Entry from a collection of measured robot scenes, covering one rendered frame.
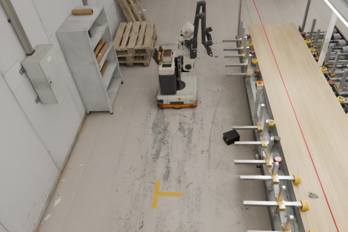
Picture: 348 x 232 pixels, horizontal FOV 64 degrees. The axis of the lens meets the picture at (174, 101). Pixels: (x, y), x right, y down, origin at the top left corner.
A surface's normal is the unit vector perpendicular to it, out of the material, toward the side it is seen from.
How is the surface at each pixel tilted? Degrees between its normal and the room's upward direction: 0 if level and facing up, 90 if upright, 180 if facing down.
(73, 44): 90
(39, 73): 90
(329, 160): 0
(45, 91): 90
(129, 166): 0
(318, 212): 0
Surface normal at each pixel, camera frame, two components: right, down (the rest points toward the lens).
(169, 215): -0.08, -0.75
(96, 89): -0.07, 0.66
